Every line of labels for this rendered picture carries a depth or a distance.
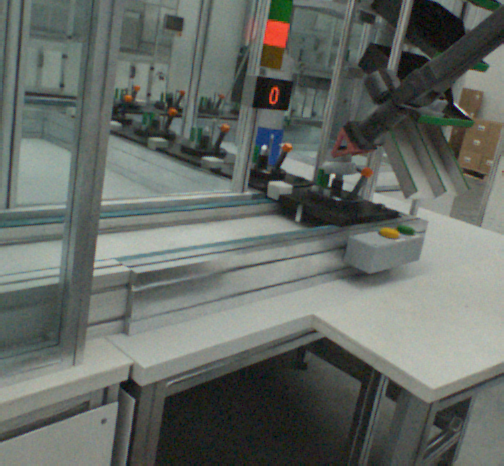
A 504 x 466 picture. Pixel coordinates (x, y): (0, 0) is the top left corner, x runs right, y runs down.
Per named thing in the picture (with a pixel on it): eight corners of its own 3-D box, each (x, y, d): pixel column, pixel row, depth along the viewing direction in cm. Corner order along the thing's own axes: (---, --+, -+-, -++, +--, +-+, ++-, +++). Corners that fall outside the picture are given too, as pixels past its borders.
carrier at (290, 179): (318, 190, 165) (327, 147, 162) (261, 195, 148) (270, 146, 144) (257, 169, 180) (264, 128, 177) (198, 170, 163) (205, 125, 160)
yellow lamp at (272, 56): (285, 70, 134) (289, 48, 133) (270, 68, 130) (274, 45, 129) (269, 67, 137) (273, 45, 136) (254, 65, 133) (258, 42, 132)
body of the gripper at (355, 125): (342, 125, 138) (365, 105, 133) (366, 126, 145) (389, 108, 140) (355, 148, 136) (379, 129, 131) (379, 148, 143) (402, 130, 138)
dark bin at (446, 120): (447, 127, 160) (463, 104, 156) (417, 123, 152) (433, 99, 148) (387, 70, 176) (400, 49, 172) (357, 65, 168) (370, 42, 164)
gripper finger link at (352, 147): (320, 144, 143) (347, 121, 137) (337, 144, 148) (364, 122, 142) (333, 167, 141) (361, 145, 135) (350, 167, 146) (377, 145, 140)
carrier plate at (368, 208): (397, 219, 149) (399, 210, 148) (343, 227, 131) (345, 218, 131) (323, 192, 164) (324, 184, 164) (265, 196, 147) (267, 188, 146)
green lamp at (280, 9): (293, 25, 131) (297, 2, 130) (279, 21, 128) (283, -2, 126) (277, 23, 135) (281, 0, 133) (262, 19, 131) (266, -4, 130)
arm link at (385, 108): (401, 111, 129) (415, 114, 133) (388, 86, 132) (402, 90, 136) (378, 129, 133) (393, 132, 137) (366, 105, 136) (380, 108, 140)
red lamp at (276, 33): (289, 48, 133) (293, 25, 131) (274, 45, 129) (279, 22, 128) (273, 45, 136) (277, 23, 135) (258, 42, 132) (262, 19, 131)
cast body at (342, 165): (355, 174, 145) (356, 146, 144) (345, 175, 142) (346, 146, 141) (327, 172, 151) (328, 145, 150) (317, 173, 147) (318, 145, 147)
